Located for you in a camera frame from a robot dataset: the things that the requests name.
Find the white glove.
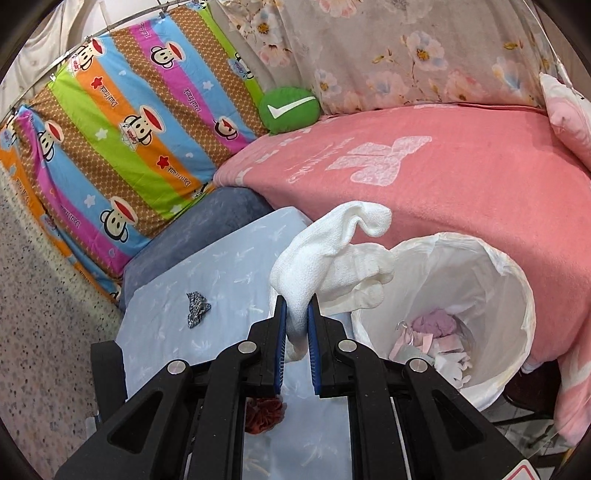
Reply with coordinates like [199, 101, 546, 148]
[318, 244, 396, 317]

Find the grey floral cloth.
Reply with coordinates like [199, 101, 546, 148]
[217, 0, 568, 116]

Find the pink blanket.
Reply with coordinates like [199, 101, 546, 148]
[212, 104, 591, 446]

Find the white curtain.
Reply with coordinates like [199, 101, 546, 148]
[0, 0, 162, 116]

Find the dark red cloth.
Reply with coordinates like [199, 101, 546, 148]
[245, 397, 284, 435]

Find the white knitted sock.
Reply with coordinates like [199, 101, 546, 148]
[269, 202, 393, 363]

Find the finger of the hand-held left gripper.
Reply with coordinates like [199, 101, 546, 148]
[90, 340, 127, 437]

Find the black and white patterned cloth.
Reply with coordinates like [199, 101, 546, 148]
[186, 291, 212, 330]

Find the salmon pink cloth piece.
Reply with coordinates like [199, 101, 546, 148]
[433, 336, 463, 365]

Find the blue-grey cushion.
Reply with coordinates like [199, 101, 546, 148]
[119, 185, 275, 315]

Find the light pink cloth piece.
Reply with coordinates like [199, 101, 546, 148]
[392, 331, 435, 361]

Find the green check mark cushion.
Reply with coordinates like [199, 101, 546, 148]
[257, 85, 321, 136]

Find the light blue printed tablecloth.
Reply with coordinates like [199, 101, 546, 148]
[113, 206, 356, 480]

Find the dark stool frame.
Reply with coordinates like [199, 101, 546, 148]
[501, 362, 561, 423]

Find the striped monkey print blanket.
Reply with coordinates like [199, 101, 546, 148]
[0, 4, 273, 303]

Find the white bin with plastic bag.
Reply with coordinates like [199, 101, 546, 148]
[350, 232, 537, 413]

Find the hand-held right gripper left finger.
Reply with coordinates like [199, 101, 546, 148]
[54, 295, 288, 480]

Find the purple cloth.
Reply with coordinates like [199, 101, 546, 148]
[412, 309, 458, 340]

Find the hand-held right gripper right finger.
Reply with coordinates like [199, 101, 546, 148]
[307, 295, 532, 480]

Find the pink pillow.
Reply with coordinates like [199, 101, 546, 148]
[539, 71, 591, 160]

